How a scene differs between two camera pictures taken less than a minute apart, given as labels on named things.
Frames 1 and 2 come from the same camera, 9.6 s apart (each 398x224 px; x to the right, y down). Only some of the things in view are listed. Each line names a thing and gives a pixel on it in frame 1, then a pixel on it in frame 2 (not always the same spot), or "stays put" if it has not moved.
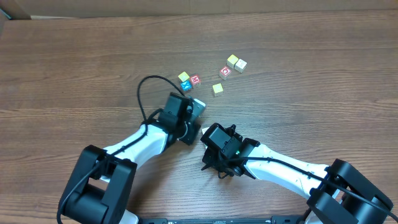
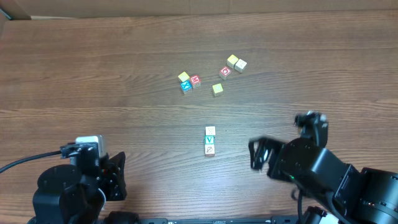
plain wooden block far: x=240 y=65 stays put
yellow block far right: x=232 y=60 stays put
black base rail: x=278 y=219 stays put
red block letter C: x=224 y=73 stays put
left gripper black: x=189 y=135 -> x=115 y=175
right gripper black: x=208 y=160 -> x=272 y=158
